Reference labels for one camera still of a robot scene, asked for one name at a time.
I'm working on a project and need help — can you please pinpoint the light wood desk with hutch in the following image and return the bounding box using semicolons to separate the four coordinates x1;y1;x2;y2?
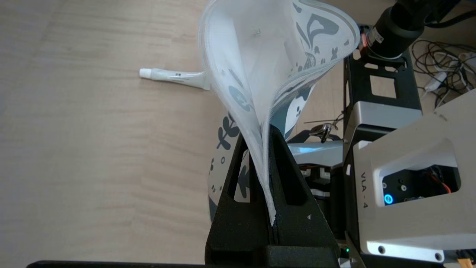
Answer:
0;0;352;268

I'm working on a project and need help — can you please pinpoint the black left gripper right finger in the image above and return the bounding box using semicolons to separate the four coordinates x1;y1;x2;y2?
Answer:
268;126;340;252

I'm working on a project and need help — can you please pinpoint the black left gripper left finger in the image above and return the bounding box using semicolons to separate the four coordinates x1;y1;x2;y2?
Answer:
205;133;272;262

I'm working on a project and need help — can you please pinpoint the white power plug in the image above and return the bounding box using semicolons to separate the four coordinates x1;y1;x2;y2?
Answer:
423;71;449;93

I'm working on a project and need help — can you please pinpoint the metal carabiner clip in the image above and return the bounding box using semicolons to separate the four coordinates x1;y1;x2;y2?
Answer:
303;118;345;144

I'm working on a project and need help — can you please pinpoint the white horse-print zip pouch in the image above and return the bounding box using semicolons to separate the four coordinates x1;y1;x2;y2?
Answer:
198;0;361;226

